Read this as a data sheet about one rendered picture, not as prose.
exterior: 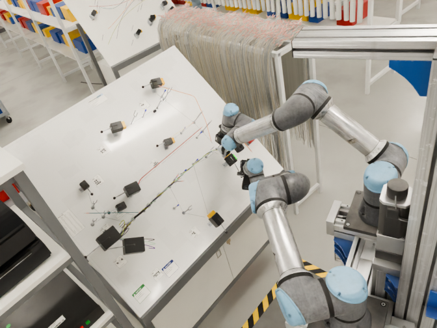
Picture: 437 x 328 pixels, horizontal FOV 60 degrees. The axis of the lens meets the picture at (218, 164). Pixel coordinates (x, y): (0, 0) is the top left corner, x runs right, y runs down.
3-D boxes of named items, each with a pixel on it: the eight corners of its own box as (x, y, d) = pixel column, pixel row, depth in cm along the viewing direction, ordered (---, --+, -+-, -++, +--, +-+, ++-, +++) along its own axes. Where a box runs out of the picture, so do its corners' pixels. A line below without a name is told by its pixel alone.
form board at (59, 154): (139, 317, 176) (140, 317, 174) (-7, 154, 175) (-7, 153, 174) (281, 169, 234) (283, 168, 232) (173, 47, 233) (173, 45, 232)
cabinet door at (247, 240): (284, 222, 260) (278, 180, 236) (235, 279, 233) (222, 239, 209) (281, 220, 262) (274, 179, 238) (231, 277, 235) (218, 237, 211)
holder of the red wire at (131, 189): (108, 198, 187) (111, 192, 177) (132, 186, 193) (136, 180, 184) (113, 206, 186) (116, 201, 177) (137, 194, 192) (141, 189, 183)
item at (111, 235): (78, 254, 173) (79, 250, 160) (108, 230, 182) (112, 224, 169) (87, 266, 173) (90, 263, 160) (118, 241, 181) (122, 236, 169)
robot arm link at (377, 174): (357, 202, 149) (358, 176, 140) (369, 180, 156) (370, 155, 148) (390, 210, 142) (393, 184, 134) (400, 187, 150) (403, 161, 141)
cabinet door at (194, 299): (233, 279, 234) (220, 239, 209) (171, 352, 207) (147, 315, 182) (231, 278, 235) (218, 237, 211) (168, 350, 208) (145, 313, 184)
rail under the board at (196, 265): (285, 177, 236) (285, 170, 232) (146, 326, 178) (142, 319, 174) (278, 174, 239) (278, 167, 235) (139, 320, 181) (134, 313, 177)
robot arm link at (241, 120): (247, 143, 184) (228, 133, 187) (259, 130, 190) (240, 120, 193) (250, 132, 178) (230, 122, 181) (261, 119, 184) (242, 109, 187)
